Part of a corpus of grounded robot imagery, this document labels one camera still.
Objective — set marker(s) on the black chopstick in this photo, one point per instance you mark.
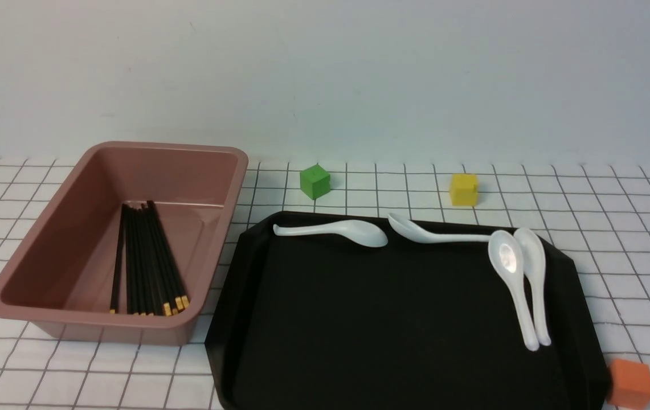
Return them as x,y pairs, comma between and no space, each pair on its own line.
115,290
135,273
141,259
162,265
179,289
131,298
161,305

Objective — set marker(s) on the black plastic tray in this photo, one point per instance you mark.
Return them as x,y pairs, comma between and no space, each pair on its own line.
320,322

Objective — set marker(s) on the white spoon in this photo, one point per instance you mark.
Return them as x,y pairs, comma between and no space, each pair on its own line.
412,231
360,232
535,271
508,262

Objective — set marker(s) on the yellow cube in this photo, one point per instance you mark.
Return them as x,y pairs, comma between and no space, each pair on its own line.
463,190

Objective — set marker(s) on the green cube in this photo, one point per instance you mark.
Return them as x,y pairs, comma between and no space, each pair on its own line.
315,181

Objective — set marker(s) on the orange cube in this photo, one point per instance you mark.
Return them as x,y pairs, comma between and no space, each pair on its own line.
630,386

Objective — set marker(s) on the pink plastic bin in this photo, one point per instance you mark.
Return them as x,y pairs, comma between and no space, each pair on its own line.
60,277

